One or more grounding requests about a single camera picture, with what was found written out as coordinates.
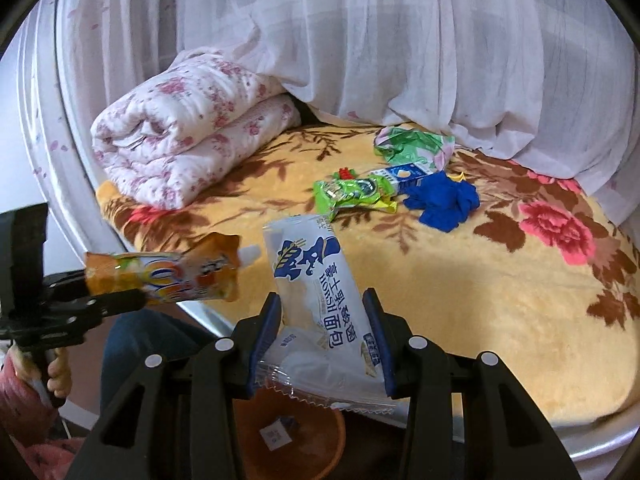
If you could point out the person's left hand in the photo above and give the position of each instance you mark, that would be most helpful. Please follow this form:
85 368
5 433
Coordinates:
59 375

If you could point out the folded pink floral quilt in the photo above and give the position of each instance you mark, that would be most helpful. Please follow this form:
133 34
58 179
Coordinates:
190 125

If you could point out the orange drink pouch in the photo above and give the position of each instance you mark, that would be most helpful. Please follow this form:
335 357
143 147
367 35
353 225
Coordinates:
190 275

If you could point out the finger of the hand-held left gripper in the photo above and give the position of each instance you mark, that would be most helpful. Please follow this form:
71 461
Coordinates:
67 279
120 302

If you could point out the small yellow wrapper scrap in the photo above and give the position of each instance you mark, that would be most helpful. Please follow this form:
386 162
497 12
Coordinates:
457 176

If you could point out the green white wrapper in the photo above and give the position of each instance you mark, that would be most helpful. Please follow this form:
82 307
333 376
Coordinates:
415 142

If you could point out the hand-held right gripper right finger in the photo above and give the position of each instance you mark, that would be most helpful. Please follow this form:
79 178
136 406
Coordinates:
381 345

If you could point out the white bread packet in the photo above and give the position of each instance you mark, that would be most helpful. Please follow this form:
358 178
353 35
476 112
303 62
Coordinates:
315 280

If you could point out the person's leg in jeans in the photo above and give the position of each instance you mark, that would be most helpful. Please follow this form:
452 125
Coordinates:
135 340

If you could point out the orange plastic basin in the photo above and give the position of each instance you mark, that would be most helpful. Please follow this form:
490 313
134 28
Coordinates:
310 440

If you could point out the white sheer curtain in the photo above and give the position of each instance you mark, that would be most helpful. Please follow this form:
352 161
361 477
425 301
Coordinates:
375 35

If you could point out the green snack packet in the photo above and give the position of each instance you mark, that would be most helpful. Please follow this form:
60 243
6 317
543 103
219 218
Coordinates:
350 192

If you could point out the small green carton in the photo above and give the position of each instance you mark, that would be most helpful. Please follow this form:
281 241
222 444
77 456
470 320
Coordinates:
405 175

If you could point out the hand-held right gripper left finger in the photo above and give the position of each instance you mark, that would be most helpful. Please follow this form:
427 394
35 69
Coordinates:
267 332

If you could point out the yellow floral blanket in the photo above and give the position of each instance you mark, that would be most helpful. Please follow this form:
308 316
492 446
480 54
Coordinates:
500 335

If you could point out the blue rubber glove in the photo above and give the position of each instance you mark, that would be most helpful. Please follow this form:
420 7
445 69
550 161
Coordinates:
442 202

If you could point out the small red wrapper scrap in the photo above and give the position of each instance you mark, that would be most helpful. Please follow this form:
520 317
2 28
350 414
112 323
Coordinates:
345 174

